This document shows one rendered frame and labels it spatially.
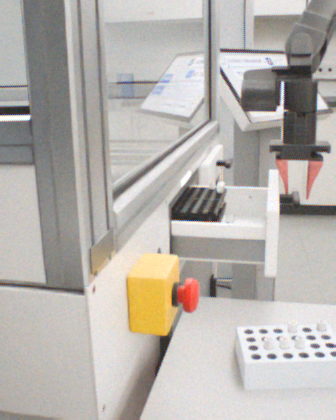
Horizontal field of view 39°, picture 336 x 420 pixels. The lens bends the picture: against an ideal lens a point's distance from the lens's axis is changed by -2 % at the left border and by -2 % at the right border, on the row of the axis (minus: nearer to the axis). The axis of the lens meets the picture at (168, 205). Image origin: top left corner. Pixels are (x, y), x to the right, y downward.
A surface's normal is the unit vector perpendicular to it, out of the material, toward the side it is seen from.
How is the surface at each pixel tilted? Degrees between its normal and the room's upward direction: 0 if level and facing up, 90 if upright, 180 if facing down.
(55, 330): 90
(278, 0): 90
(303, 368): 90
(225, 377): 0
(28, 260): 90
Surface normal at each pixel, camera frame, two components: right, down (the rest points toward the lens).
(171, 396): -0.02, -0.96
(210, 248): -0.21, 0.27
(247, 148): -0.73, 0.20
